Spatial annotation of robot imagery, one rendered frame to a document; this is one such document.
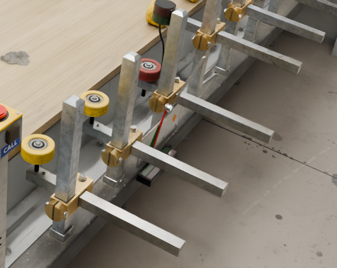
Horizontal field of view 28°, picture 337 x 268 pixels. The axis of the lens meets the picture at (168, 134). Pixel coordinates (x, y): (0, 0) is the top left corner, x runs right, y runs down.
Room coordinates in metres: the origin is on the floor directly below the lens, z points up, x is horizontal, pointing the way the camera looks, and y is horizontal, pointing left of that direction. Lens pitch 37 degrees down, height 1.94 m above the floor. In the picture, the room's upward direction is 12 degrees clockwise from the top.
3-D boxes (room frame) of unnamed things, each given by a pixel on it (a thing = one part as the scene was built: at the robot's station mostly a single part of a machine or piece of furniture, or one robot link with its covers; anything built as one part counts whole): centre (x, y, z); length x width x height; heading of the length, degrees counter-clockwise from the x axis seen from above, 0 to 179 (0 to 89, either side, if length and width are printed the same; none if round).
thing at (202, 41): (1.88, -0.06, 0.95); 0.14 x 0.06 x 0.05; 159
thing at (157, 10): (1.64, 0.08, 1.13); 0.06 x 0.06 x 0.02
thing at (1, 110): (0.91, 0.30, 1.22); 0.04 x 0.04 x 0.02
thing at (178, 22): (1.63, 0.04, 0.90); 0.04 x 0.04 x 0.48; 69
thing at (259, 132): (1.62, -0.08, 0.84); 0.43 x 0.03 x 0.04; 69
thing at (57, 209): (1.18, 0.20, 0.81); 0.14 x 0.06 x 0.05; 159
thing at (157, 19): (1.64, 0.08, 1.10); 0.06 x 0.06 x 0.02
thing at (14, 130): (0.90, 0.27, 1.20); 0.03 x 0.01 x 0.03; 159
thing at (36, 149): (1.23, 0.30, 0.85); 0.08 x 0.08 x 0.11
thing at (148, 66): (1.69, 0.10, 0.85); 0.08 x 0.08 x 0.11
